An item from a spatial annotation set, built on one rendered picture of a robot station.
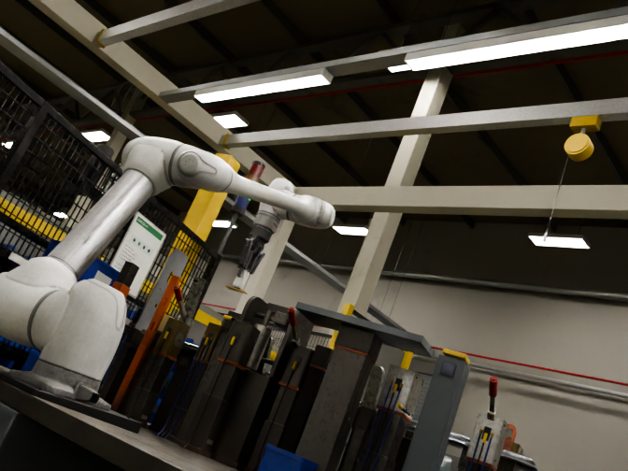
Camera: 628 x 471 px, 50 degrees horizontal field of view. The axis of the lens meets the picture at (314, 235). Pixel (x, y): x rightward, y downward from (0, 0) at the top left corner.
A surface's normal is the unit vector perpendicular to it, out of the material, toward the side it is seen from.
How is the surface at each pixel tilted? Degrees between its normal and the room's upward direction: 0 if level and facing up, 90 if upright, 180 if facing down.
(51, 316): 90
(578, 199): 90
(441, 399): 90
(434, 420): 90
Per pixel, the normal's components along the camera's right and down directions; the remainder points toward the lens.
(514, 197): -0.60, -0.47
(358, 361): -0.35, -0.44
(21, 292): -0.11, -0.65
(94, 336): 0.51, -0.11
